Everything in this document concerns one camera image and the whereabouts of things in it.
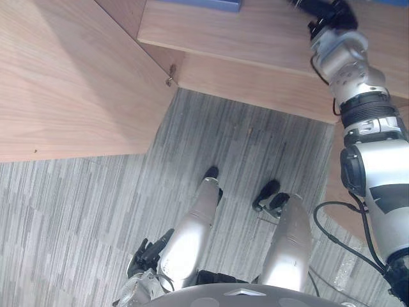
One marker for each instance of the grey robot torso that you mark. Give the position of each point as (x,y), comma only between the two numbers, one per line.
(243,295)

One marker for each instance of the wooden office cabinet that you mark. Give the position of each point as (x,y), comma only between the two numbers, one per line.
(243,48)

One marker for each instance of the silver robot right leg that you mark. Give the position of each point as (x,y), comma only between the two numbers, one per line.
(289,243)

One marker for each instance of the silver robot leg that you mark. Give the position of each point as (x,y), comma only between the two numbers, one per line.
(289,243)
(188,236)

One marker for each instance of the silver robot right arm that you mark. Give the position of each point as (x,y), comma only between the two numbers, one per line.
(374,179)

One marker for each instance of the silver robot left leg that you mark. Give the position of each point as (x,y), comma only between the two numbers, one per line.
(188,236)

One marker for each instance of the metal door hinge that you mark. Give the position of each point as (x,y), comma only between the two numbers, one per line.
(171,75)

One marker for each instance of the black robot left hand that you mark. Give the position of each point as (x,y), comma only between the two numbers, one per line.
(149,252)

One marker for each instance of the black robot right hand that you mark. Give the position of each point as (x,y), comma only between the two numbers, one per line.
(332,11)

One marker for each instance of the blue folder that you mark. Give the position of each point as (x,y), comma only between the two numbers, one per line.
(204,4)

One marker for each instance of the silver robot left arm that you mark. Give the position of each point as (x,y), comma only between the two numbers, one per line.
(137,289)

